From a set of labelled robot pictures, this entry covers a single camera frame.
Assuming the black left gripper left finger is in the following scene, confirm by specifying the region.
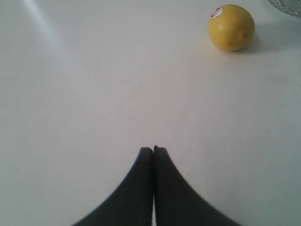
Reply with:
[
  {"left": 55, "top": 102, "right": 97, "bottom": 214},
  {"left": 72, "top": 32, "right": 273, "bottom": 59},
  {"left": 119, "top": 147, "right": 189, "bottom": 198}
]
[{"left": 75, "top": 147, "right": 153, "bottom": 226}]

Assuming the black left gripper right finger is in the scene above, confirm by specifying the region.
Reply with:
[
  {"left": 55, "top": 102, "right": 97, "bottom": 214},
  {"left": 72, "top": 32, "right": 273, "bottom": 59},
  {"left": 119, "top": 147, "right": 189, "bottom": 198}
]
[{"left": 153, "top": 146, "right": 238, "bottom": 226}]

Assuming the yellow lemon with sticker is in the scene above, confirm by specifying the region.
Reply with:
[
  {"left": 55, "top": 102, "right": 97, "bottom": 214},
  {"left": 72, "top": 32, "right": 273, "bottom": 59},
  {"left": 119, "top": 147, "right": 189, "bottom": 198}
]
[{"left": 208, "top": 4, "right": 255, "bottom": 51}]

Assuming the metal wire mesh basket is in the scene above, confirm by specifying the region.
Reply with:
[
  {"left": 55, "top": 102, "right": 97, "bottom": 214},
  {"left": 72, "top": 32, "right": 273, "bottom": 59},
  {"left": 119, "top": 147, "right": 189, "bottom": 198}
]
[{"left": 268, "top": 0, "right": 301, "bottom": 18}]

